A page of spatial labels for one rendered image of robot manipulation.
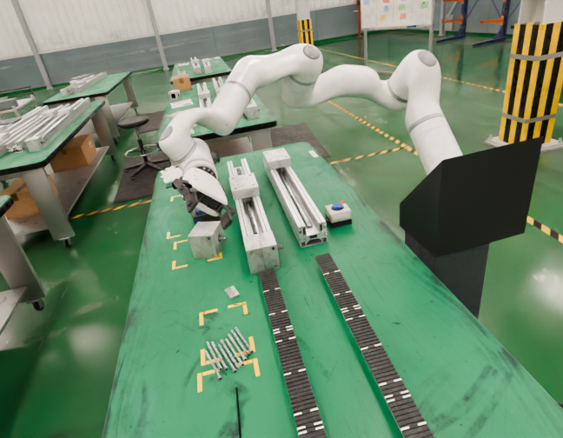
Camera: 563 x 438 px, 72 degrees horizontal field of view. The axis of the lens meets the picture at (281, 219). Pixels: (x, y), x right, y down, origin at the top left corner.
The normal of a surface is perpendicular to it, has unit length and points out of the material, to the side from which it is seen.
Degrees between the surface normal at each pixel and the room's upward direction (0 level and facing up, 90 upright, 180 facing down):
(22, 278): 90
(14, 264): 90
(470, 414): 0
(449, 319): 0
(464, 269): 90
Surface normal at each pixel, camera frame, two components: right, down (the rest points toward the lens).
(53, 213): 0.22, 0.45
